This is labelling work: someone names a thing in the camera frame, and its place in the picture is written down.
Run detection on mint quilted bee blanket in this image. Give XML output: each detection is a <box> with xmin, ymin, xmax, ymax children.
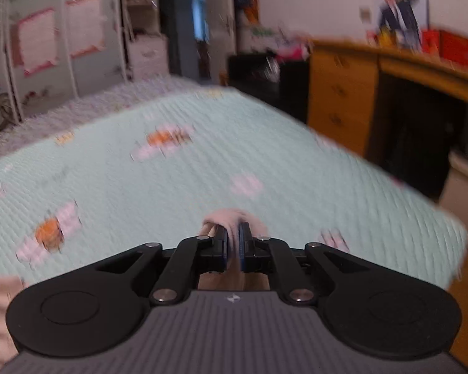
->
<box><xmin>0</xmin><ymin>86</ymin><xmax>468</xmax><ymax>293</ymax></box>

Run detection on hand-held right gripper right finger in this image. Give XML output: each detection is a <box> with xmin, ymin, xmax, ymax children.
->
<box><xmin>238</xmin><ymin>222</ymin><xmax>371</xmax><ymax>306</ymax></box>

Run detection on red box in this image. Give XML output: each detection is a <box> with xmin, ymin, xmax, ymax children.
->
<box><xmin>421</xmin><ymin>29</ymin><xmax>468</xmax><ymax>67</ymax></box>

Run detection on pink bordered paper sheet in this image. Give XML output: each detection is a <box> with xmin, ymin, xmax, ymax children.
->
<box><xmin>16</xmin><ymin>8</ymin><xmax>59</xmax><ymax>76</ymax></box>
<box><xmin>66</xmin><ymin>0</ymin><xmax>104</xmax><ymax>59</ymax></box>

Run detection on pink plastic bag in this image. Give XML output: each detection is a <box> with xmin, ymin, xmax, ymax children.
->
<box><xmin>253</xmin><ymin>27</ymin><xmax>313</xmax><ymax>63</ymax></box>

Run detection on wooden desk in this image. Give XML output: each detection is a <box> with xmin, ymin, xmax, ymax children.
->
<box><xmin>307</xmin><ymin>38</ymin><xmax>468</xmax><ymax>156</ymax></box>

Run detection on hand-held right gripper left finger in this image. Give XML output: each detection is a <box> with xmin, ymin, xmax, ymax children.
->
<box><xmin>95</xmin><ymin>224</ymin><xmax>230</xmax><ymax>306</ymax></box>

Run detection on white wardrobe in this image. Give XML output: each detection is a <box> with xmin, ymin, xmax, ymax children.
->
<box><xmin>0</xmin><ymin>0</ymin><xmax>127</xmax><ymax>125</ymax></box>

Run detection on beige smiley print pants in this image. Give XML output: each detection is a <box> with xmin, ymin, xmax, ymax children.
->
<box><xmin>0</xmin><ymin>208</ymin><xmax>274</xmax><ymax>374</ymax></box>

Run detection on white drawer cabinet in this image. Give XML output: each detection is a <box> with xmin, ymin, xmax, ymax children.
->
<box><xmin>127</xmin><ymin>33</ymin><xmax>170</xmax><ymax>82</ymax></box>

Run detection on black chair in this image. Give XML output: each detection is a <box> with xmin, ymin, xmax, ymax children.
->
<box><xmin>228</xmin><ymin>55</ymin><xmax>310</xmax><ymax>121</ymax></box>

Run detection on white shelf unit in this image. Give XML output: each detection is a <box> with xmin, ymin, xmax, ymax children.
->
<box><xmin>121</xmin><ymin>0</ymin><xmax>160</xmax><ymax>36</ymax></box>

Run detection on white door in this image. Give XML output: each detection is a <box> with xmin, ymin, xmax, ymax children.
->
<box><xmin>207</xmin><ymin>0</ymin><xmax>238</xmax><ymax>86</ymax></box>

